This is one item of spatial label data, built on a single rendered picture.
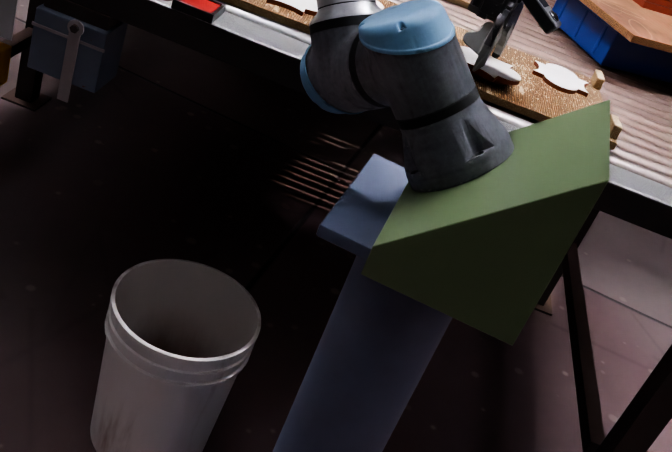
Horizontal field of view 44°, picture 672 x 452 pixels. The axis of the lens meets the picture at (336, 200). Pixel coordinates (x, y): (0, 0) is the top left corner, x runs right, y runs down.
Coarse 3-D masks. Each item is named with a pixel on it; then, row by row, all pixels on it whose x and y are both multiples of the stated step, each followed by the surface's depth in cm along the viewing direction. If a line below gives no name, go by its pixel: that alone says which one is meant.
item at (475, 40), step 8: (488, 24) 154; (472, 32) 155; (480, 32) 155; (488, 32) 154; (464, 40) 156; (472, 40) 155; (480, 40) 155; (496, 40) 154; (472, 48) 155; (480, 48) 154; (488, 48) 153; (480, 56) 154; (488, 56) 155; (480, 64) 155
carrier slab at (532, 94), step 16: (464, 32) 183; (512, 48) 185; (512, 64) 175; (528, 64) 179; (528, 80) 170; (480, 96) 156; (496, 96) 156; (512, 96) 158; (528, 96) 161; (544, 96) 165; (560, 96) 168; (576, 96) 172; (592, 96) 175; (528, 112) 156; (544, 112) 157; (560, 112) 160
